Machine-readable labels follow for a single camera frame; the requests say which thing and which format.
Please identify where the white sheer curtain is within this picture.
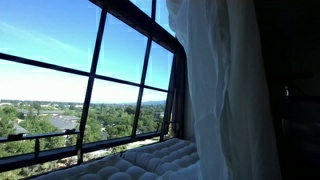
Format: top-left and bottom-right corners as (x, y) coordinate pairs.
(165, 0), (283, 180)

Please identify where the dark balcony railing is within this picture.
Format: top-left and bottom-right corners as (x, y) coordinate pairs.
(0, 129), (80, 160)

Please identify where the dark camera stand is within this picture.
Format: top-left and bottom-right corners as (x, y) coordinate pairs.
(282, 84), (292, 98)

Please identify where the grey roofed building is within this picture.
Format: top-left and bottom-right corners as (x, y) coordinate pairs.
(47, 114), (81, 131)

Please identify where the dark window frame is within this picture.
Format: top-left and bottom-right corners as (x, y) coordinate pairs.
(0, 0), (188, 174)

